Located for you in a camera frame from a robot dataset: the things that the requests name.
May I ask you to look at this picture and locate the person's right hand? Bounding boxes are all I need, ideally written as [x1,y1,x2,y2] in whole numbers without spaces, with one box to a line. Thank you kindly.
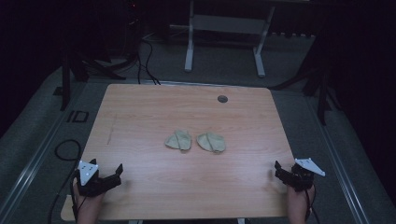
[286,182,316,224]

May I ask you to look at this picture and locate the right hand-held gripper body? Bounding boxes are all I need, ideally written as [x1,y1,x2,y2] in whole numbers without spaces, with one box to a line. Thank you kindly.
[284,157,327,192]

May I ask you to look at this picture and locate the silver floor rail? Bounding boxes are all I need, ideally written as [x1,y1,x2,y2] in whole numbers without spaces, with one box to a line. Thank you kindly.
[303,92,373,224]
[0,81,92,218]

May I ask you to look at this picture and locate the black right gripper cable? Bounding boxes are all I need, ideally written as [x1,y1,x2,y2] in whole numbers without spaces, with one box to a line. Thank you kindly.
[304,185,321,224]

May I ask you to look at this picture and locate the black metal stand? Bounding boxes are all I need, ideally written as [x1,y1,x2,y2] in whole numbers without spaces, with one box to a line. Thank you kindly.
[269,59,342,127]
[59,46,139,112]

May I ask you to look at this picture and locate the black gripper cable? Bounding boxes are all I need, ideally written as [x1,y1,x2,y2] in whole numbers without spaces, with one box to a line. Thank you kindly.
[47,167,82,224]
[304,185,321,224]

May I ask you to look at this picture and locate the white metal desk frame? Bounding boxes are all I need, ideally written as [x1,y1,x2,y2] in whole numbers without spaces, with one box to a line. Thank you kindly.
[169,0,276,78]

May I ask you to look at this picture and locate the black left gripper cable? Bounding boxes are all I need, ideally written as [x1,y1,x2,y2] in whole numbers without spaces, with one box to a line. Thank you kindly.
[47,167,82,224]

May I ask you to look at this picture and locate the black looped floor cable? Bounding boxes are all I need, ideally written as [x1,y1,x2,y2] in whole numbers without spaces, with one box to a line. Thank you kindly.
[54,138,83,162]

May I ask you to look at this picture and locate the person's left hand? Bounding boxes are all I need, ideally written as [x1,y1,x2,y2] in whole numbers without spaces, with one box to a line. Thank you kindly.
[72,177,106,224]

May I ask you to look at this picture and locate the light green sock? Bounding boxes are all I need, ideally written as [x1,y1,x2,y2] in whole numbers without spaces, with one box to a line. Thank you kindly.
[196,132,227,154]
[164,129,192,152]

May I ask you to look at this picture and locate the black hanging cables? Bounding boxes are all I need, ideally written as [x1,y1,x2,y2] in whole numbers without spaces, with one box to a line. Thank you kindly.
[135,35,162,86]

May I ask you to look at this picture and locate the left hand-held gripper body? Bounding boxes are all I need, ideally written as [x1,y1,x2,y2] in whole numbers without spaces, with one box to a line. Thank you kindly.
[75,160,122,198]

